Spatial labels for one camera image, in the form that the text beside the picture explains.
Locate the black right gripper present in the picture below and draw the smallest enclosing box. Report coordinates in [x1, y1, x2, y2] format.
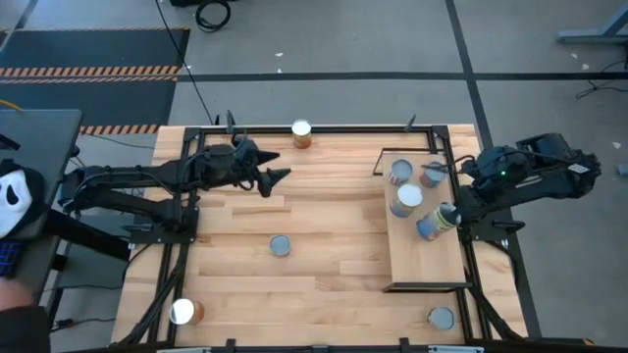
[440, 188, 495, 229]

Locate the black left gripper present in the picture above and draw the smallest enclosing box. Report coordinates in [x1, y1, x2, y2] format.
[196, 136, 292, 199]

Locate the blue yellow label tin can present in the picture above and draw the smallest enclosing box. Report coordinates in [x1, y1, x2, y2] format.
[415, 201, 462, 243]

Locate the corn label tin can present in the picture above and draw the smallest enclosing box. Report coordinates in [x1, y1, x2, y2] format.
[290, 118, 314, 150]

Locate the teal label tin can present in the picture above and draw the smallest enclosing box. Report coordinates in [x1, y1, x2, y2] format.
[269, 234, 292, 258]

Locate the orange label tin can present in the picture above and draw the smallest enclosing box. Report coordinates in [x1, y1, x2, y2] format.
[169, 297, 206, 327]

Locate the wooden shelf board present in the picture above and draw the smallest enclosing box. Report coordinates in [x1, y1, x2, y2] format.
[381, 152, 467, 285]

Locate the brown label tin can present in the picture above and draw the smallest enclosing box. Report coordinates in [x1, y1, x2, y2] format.
[419, 160, 448, 190]

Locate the red white label tin can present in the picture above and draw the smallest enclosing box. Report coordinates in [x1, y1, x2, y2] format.
[387, 158, 415, 187]

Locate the grey lid tin can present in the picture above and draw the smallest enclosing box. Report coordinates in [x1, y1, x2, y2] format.
[426, 306, 456, 331]

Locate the black hazard stripe floor mat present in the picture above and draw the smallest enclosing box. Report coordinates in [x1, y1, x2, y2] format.
[0, 76, 179, 136]
[0, 26, 191, 78]

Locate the black desk foot beam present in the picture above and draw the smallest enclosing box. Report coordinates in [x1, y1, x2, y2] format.
[43, 209, 132, 262]

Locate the grey metal desk foot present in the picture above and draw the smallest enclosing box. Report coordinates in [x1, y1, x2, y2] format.
[556, 3, 628, 45]

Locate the dark grey desk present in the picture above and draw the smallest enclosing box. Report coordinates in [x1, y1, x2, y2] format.
[0, 108, 83, 241]

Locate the white ghost mask black hood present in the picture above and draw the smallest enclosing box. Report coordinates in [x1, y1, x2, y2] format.
[0, 159, 49, 240]

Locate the backlit keyboard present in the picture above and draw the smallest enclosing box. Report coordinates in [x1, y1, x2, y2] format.
[0, 239, 24, 278]

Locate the person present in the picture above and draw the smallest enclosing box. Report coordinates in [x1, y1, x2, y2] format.
[0, 278, 52, 353]

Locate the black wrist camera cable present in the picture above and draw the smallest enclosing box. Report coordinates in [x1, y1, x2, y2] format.
[420, 161, 466, 174]

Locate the black metal shelf frame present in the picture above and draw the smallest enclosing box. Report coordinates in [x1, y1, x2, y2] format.
[371, 145, 475, 294]

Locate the black aluminium table frame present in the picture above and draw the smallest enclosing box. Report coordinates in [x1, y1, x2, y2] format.
[117, 125, 529, 353]

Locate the long black floor cable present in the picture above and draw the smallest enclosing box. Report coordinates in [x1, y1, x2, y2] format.
[155, 0, 220, 126]

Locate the coiled black cable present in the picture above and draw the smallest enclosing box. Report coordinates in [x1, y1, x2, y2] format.
[194, 0, 233, 34]

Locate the thin black floor cable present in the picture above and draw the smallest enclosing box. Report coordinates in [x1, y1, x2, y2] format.
[574, 57, 628, 100]

